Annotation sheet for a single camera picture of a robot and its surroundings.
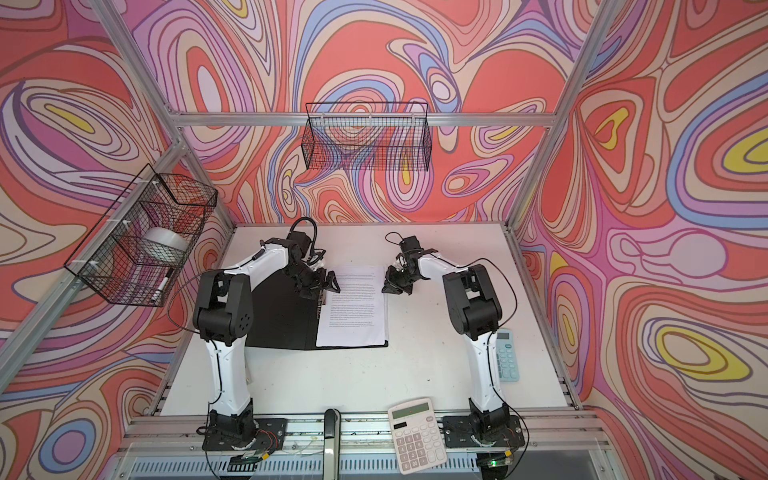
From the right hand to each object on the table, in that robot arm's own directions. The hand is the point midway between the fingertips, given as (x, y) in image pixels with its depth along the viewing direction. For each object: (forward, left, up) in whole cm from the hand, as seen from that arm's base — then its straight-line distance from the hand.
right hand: (385, 294), depth 99 cm
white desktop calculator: (-42, -7, +1) cm, 42 cm away
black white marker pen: (-14, +55, +26) cm, 62 cm away
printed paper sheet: (-8, +10, -1) cm, 12 cm away
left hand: (0, +18, +4) cm, 18 cm away
